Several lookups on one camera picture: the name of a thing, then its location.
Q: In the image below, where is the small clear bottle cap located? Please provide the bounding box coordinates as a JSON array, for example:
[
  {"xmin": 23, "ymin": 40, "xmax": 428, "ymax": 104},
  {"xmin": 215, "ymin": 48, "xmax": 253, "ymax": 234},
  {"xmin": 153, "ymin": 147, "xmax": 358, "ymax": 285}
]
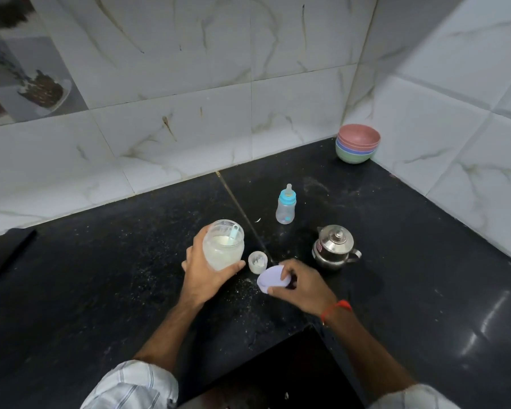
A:
[{"xmin": 248, "ymin": 251, "xmax": 267, "ymax": 275}]

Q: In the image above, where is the purple plastic bowl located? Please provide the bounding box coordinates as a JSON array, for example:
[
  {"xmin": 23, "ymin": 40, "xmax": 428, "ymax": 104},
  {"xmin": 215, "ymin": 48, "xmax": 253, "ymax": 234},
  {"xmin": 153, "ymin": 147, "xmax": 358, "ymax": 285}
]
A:
[{"xmin": 336, "ymin": 139, "xmax": 380, "ymax": 155}]

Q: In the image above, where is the lavender plastic jar lid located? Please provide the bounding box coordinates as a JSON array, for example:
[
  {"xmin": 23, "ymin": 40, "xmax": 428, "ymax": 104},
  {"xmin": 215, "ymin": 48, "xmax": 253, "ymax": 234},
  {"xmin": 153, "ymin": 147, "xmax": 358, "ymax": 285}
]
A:
[{"xmin": 256, "ymin": 264, "xmax": 295, "ymax": 295}]

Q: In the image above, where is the striped white left sleeve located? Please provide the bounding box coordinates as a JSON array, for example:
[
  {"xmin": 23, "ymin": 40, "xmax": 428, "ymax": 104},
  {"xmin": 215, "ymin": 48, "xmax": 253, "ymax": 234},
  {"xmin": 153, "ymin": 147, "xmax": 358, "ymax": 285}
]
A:
[{"xmin": 79, "ymin": 359, "xmax": 179, "ymax": 409}]

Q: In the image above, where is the person's left forearm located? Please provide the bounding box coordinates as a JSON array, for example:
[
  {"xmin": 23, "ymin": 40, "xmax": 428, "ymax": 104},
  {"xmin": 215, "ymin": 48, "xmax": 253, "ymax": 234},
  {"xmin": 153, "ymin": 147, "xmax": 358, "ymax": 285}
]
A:
[{"xmin": 133, "ymin": 300, "xmax": 205, "ymax": 375}]

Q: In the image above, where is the striped white right sleeve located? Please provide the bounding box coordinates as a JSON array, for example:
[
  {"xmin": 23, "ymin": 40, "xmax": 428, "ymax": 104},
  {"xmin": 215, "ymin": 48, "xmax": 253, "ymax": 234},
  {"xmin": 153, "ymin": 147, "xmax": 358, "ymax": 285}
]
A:
[{"xmin": 374, "ymin": 383, "xmax": 463, "ymax": 409}]

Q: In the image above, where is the green plastic bowl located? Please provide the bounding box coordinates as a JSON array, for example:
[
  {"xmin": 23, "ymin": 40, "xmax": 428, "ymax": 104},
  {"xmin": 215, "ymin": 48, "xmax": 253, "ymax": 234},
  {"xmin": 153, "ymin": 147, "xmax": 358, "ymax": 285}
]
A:
[{"xmin": 335, "ymin": 148, "xmax": 375, "ymax": 165}]

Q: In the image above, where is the pink plastic bowl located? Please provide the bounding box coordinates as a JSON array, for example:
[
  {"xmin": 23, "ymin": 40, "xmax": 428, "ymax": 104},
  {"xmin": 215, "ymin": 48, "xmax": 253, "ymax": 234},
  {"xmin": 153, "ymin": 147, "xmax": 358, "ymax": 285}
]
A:
[{"xmin": 337, "ymin": 124, "xmax": 381, "ymax": 151}]

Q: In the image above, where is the person's right hand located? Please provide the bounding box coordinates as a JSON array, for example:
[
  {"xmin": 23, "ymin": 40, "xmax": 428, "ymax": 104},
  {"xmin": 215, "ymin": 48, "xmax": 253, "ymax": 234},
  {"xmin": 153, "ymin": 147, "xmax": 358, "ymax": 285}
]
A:
[{"xmin": 266, "ymin": 258, "xmax": 338, "ymax": 318}]

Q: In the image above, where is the person's left hand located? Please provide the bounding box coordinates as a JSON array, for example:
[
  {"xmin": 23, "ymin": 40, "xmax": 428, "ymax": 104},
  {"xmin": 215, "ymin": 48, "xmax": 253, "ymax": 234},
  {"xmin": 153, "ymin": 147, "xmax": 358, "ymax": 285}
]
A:
[{"xmin": 181, "ymin": 225, "xmax": 247, "ymax": 308}]

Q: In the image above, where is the blue plastic bowl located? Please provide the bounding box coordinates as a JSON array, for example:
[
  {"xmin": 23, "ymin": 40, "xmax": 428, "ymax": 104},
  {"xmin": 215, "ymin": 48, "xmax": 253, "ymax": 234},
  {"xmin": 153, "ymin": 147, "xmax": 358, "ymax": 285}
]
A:
[{"xmin": 335, "ymin": 142, "xmax": 378, "ymax": 159}]

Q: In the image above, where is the clear plastic powder jar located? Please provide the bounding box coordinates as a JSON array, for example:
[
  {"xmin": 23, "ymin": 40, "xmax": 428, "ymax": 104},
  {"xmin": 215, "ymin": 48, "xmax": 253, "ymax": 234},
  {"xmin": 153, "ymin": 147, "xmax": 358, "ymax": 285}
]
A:
[{"xmin": 202, "ymin": 219, "xmax": 245, "ymax": 272}]

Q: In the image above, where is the red thread wristband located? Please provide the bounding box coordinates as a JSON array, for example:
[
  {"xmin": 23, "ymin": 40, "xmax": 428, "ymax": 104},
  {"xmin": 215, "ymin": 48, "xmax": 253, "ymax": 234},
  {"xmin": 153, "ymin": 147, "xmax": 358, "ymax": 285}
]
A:
[{"xmin": 321, "ymin": 300, "xmax": 353, "ymax": 327}]

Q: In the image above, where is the person's right forearm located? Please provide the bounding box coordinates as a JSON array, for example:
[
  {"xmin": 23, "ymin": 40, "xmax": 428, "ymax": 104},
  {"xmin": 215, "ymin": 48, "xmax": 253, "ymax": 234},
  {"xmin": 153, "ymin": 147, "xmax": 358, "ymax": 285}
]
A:
[{"xmin": 324, "ymin": 306, "xmax": 416, "ymax": 401}]

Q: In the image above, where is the baby bottle with blue collar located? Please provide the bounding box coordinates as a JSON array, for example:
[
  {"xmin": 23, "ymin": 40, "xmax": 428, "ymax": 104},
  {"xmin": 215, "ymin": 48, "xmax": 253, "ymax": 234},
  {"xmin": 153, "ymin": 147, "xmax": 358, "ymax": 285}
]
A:
[{"xmin": 275, "ymin": 183, "xmax": 297, "ymax": 225}]

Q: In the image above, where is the stainless steel lidded pot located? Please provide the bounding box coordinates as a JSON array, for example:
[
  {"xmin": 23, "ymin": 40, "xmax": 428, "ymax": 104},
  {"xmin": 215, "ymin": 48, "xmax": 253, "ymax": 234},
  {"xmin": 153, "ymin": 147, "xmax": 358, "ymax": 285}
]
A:
[{"xmin": 311, "ymin": 225, "xmax": 363, "ymax": 271}]

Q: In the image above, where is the striped white sleeve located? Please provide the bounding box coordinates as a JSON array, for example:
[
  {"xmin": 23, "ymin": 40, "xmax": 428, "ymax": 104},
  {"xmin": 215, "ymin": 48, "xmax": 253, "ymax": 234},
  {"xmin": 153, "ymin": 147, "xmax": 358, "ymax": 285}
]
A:
[
  {"xmin": 374, "ymin": 383, "xmax": 463, "ymax": 409},
  {"xmin": 79, "ymin": 359, "xmax": 179, "ymax": 409}
]

